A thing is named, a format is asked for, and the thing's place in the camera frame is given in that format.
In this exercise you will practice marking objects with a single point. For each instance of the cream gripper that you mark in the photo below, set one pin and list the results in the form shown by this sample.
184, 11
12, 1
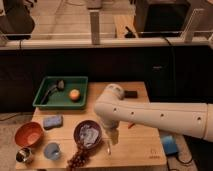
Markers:
114, 135

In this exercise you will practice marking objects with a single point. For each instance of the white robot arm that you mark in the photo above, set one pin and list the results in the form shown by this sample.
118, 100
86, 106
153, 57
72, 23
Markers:
191, 119

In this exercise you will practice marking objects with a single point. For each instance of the silver fork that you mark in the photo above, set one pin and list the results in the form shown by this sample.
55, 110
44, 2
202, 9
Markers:
108, 143

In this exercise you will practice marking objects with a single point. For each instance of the blue glass cup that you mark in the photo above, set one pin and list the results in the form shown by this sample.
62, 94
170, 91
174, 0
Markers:
52, 151

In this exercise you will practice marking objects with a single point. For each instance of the dark purple bowl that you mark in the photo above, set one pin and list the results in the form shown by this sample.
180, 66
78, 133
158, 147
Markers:
92, 123

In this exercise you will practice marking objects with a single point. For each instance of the black office chair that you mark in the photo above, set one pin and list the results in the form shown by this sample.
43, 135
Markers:
17, 23

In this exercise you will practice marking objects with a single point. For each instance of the dark cabinet box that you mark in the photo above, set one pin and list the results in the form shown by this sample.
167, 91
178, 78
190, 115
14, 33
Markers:
160, 15

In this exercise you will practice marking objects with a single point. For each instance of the blue sponge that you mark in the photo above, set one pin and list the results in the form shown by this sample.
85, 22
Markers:
52, 122

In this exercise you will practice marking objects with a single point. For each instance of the black rectangular sponge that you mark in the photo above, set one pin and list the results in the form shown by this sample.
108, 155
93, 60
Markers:
130, 94

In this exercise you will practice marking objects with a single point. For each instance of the orange bowl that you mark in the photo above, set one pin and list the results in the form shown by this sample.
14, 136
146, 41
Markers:
29, 135

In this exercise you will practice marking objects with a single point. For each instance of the yellow red apple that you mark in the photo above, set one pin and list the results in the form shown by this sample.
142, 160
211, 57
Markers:
74, 94

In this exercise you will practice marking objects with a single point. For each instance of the silver metal cup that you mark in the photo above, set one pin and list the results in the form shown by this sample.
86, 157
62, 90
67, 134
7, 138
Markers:
24, 155

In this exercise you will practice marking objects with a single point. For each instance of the bunch of dark grapes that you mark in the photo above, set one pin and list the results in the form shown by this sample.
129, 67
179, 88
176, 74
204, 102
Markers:
79, 159

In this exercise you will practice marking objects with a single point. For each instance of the green plastic tray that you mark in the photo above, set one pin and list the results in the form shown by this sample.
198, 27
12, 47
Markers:
60, 100

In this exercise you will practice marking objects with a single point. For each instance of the black dish brush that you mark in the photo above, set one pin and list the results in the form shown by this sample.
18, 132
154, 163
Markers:
58, 86

